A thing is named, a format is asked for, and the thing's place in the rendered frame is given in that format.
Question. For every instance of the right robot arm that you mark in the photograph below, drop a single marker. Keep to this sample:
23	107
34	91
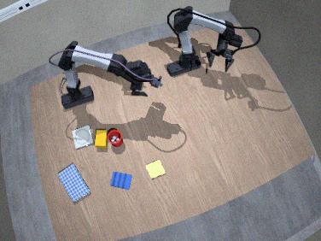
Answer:
101	60

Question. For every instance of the red cup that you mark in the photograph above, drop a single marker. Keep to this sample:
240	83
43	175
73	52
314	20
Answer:
117	134

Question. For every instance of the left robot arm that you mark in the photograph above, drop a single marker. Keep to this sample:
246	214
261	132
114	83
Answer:
182	19

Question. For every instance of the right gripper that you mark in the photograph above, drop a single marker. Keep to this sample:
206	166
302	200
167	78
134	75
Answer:
136	84

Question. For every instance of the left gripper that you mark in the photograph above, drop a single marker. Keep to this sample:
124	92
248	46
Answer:
221	48

